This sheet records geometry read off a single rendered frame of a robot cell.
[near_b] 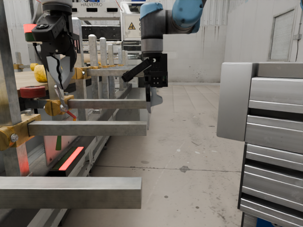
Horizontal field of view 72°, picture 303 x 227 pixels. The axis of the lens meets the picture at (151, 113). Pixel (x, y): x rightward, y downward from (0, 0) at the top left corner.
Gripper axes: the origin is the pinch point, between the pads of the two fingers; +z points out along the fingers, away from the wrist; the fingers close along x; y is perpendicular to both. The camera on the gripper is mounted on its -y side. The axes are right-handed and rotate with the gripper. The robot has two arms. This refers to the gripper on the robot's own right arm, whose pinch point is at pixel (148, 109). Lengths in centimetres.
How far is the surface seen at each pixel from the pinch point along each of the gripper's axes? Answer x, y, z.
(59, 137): -11.0, -28.7, 6.1
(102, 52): 69, -31, -24
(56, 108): -8.6, -29.5, -3.0
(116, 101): -1.5, -11.1, -3.8
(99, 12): 253, -73, -88
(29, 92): -4.0, -40.1, -8.1
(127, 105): -1.5, -7.3, -2.2
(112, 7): 253, -54, -95
